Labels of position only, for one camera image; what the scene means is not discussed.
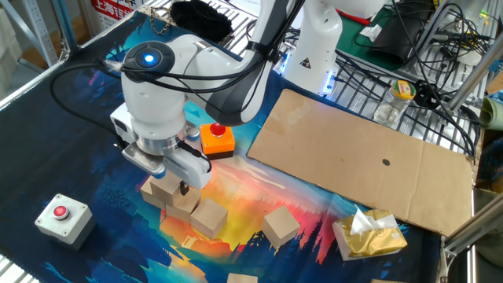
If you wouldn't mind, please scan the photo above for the grey perforated metal upright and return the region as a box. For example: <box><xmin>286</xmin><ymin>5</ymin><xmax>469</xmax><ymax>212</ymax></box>
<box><xmin>21</xmin><ymin>0</ymin><xmax>60</xmax><ymax>68</ymax></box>

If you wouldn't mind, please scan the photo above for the grey box with red button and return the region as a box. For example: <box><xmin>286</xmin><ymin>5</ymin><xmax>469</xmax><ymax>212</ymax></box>
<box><xmin>34</xmin><ymin>193</ymin><xmax>97</xmax><ymax>252</ymax></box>

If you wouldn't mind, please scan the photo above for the black fuzzy bag with chain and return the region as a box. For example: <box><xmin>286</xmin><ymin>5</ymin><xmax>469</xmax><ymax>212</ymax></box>
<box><xmin>149</xmin><ymin>0</ymin><xmax>235</xmax><ymax>44</ymax></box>

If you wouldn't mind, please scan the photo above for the glass jar with yellow lid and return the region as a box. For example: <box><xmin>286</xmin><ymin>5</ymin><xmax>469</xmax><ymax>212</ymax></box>
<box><xmin>372</xmin><ymin>79</ymin><xmax>417</xmax><ymax>127</ymax></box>

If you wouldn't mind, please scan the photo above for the colourful forest print mat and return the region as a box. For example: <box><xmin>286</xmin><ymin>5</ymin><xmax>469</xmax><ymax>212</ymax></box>
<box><xmin>0</xmin><ymin>10</ymin><xmax>443</xmax><ymax>283</ymax></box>

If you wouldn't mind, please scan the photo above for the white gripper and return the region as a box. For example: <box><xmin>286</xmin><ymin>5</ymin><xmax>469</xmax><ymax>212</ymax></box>
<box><xmin>109</xmin><ymin>102</ymin><xmax>213</xmax><ymax>197</ymax></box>

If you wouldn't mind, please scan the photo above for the black power plug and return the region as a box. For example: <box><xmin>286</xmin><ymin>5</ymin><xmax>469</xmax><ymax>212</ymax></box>
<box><xmin>413</xmin><ymin>79</ymin><xmax>442</xmax><ymax>110</ymax></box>

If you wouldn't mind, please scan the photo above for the white box with red print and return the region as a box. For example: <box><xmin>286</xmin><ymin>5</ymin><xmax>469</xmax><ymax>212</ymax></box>
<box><xmin>90</xmin><ymin>0</ymin><xmax>147</xmax><ymax>31</ymax></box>

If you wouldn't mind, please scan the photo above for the green cutting mat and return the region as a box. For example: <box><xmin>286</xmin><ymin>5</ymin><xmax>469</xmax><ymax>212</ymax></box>
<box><xmin>336</xmin><ymin>11</ymin><xmax>412</xmax><ymax>72</ymax></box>

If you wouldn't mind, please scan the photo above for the white paper sheet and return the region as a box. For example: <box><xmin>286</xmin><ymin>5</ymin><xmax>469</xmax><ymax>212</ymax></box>
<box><xmin>231</xmin><ymin>0</ymin><xmax>263</xmax><ymax>17</ymax></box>

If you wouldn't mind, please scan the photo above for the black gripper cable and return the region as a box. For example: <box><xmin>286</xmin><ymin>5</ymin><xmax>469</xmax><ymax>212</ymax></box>
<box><xmin>50</xmin><ymin>60</ymin><xmax>131</xmax><ymax>149</ymax></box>

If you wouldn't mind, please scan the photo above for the green rolled sheet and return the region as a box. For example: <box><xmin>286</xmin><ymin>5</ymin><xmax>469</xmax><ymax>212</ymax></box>
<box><xmin>478</xmin><ymin>92</ymin><xmax>503</xmax><ymax>131</ymax></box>

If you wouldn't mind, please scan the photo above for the flat brown cardboard sheet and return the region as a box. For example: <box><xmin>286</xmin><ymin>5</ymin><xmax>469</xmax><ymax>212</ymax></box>
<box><xmin>246</xmin><ymin>88</ymin><xmax>475</xmax><ymax>237</ymax></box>

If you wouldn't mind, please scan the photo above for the orange emergency stop button box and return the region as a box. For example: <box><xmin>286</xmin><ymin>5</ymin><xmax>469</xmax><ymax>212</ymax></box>
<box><xmin>199</xmin><ymin>122</ymin><xmax>236</xmax><ymax>161</ymax></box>

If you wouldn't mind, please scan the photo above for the blue-grey metal post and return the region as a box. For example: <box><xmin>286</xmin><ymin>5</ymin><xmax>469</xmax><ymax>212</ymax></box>
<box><xmin>51</xmin><ymin>0</ymin><xmax>82</xmax><ymax>54</ymax></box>

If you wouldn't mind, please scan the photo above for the light wooden cube block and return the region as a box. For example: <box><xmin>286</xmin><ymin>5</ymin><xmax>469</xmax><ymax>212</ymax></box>
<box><xmin>149</xmin><ymin>174</ymin><xmax>184</xmax><ymax>207</ymax></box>
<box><xmin>165</xmin><ymin>188</ymin><xmax>203</xmax><ymax>224</ymax></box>
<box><xmin>189</xmin><ymin>196</ymin><xmax>229</xmax><ymax>241</ymax></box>
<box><xmin>226</xmin><ymin>272</ymin><xmax>259</xmax><ymax>283</ymax></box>
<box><xmin>140</xmin><ymin>176</ymin><xmax>166</xmax><ymax>211</ymax></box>
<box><xmin>261</xmin><ymin>205</ymin><xmax>301</xmax><ymax>250</ymax></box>

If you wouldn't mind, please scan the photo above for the white paper label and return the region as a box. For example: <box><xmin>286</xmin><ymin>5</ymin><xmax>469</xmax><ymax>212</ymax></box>
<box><xmin>359</xmin><ymin>24</ymin><xmax>384</xmax><ymax>42</ymax></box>

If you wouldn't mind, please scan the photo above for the aluminium profile bar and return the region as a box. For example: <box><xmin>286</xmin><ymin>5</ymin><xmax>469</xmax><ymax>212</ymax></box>
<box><xmin>439</xmin><ymin>194</ymin><xmax>503</xmax><ymax>259</ymax></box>

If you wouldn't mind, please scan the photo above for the red pen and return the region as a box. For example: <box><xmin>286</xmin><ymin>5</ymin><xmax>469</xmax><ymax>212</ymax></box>
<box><xmin>337</xmin><ymin>9</ymin><xmax>373</xmax><ymax>27</ymax></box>

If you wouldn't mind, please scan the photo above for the gold tissue pack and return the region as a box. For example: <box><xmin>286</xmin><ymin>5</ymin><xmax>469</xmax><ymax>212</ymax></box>
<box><xmin>332</xmin><ymin>204</ymin><xmax>409</xmax><ymax>262</ymax></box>

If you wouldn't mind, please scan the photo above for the slanted aluminium profile post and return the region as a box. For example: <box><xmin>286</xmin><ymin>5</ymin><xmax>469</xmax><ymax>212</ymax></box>
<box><xmin>446</xmin><ymin>39</ymin><xmax>503</xmax><ymax>114</ymax></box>

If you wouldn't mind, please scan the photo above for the black cable loop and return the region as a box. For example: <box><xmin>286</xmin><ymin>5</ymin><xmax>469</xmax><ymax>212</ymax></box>
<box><xmin>274</xmin><ymin>27</ymin><xmax>302</xmax><ymax>58</ymax></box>

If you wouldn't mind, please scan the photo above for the silver table edge rail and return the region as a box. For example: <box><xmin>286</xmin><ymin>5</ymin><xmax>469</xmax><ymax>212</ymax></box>
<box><xmin>0</xmin><ymin>0</ymin><xmax>158</xmax><ymax>111</ymax></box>

